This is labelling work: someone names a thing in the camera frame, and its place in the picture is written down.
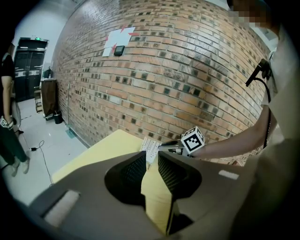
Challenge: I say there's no yellow wooden table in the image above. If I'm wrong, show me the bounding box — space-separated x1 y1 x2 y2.
51 129 175 236

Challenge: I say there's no black floor cable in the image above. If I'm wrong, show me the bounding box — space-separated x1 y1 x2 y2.
35 140 54 187

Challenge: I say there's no person's beige shirt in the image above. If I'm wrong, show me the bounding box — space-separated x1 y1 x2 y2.
229 23 300 240

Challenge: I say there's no dark cabinet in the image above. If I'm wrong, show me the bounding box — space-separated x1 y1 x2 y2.
41 78 58 119

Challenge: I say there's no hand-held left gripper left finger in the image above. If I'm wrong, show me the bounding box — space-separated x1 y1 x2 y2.
104 150 148 207

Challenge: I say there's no white wall paper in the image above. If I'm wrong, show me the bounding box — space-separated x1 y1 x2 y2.
102 27 136 57

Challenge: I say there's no person's right forearm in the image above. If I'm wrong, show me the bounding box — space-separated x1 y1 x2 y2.
194 110 272 162

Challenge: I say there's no small clear plastic packet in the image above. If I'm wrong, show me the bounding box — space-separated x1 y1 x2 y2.
140 137 160 164

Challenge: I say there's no dark double door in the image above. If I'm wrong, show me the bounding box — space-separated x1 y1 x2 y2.
14 37 49 103

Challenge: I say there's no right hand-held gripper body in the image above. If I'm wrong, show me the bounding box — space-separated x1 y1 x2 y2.
172 126 205 158

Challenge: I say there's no black chest camera mount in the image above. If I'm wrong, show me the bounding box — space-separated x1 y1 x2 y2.
245 58 273 88

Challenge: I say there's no green mop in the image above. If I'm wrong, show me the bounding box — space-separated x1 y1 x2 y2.
65 84 76 139

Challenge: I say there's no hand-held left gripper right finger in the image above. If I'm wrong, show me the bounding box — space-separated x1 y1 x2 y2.
157 151 203 202

